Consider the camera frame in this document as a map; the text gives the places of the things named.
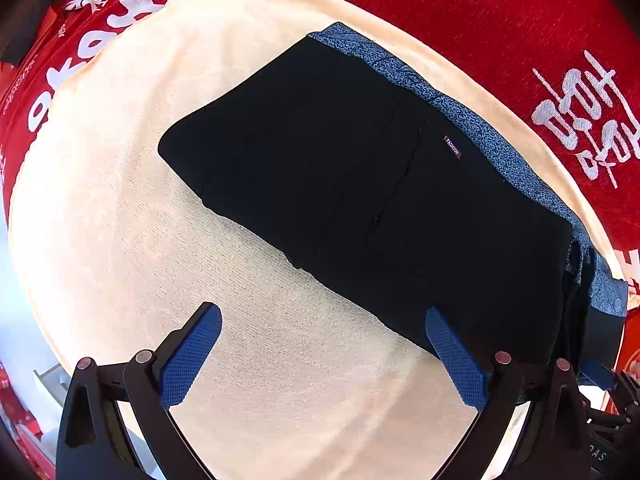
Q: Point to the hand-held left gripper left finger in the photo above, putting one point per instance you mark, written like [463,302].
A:
[192,360]

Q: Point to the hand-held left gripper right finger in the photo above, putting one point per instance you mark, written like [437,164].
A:
[457,360]

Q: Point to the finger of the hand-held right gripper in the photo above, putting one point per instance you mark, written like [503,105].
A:
[597,374]

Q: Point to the black pants with floral stripe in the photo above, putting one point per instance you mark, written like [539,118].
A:
[360,180]

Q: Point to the grey metal part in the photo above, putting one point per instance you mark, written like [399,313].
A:
[50,382]

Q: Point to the cream towel blanket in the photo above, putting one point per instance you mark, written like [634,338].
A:
[125,210]

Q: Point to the red boxes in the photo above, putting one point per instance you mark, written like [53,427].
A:
[20,410]

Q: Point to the red printed blanket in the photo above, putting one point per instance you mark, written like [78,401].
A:
[475,20]

